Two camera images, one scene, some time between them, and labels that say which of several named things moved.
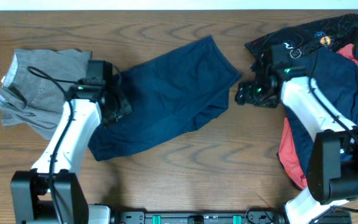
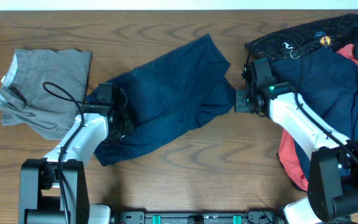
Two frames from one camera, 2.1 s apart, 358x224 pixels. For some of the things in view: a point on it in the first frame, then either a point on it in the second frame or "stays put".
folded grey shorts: x=36 y=85 stays put
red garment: x=286 y=152 stays put
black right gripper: x=245 y=93 → x=239 y=104
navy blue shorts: x=168 y=93 stays put
